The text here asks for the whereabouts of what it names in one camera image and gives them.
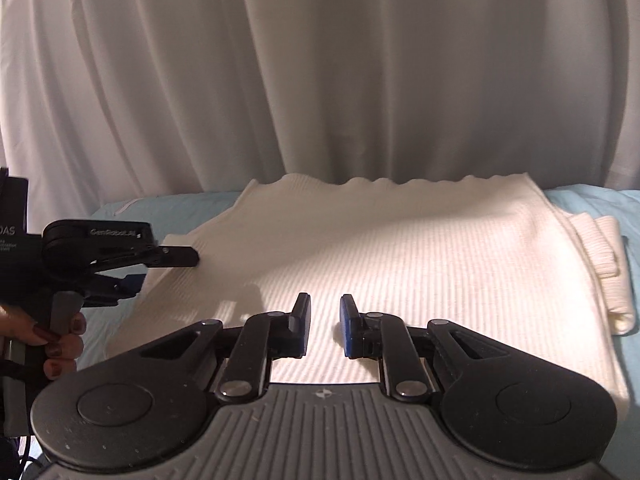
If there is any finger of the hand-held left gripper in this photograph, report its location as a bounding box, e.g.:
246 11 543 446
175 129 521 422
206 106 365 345
90 244 201 270
82 272 145 308

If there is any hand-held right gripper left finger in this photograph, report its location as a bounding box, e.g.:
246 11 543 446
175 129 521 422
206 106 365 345
141 292 314 404

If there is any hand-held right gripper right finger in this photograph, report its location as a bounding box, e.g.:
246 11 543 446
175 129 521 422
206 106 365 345
339 294 505 401

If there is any white ribbed knit sweater dress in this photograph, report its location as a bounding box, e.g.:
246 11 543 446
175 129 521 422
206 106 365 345
105 172 638 416

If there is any person's left hand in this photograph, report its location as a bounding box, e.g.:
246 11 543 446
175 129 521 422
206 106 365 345
0 307 87 382

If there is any light blue printed bedsheet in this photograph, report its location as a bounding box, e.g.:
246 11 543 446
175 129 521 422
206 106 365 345
70 184 640 376

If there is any white curtain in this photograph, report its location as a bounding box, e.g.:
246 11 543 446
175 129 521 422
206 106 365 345
0 0 640 211

